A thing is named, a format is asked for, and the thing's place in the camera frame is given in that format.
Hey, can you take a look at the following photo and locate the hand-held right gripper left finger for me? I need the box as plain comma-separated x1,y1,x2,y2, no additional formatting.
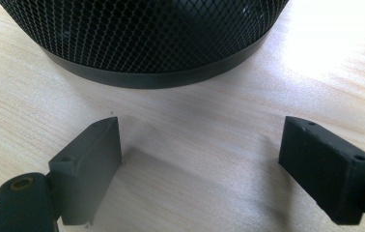
47,116,123,226

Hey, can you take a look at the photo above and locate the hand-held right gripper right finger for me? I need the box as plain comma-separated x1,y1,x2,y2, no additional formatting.
278,115,365,226

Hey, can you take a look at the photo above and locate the black mesh basket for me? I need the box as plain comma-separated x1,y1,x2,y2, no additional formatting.
0,0,291,90

